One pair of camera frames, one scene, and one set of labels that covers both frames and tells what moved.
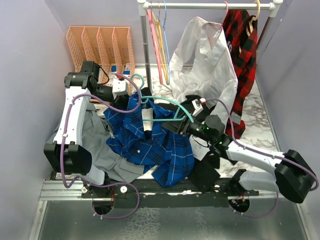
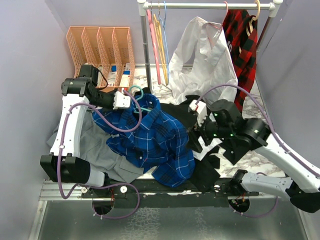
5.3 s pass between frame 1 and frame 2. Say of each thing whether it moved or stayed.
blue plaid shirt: stayed
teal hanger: moved
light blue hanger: stayed
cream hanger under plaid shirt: stayed
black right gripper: moved
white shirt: stayed
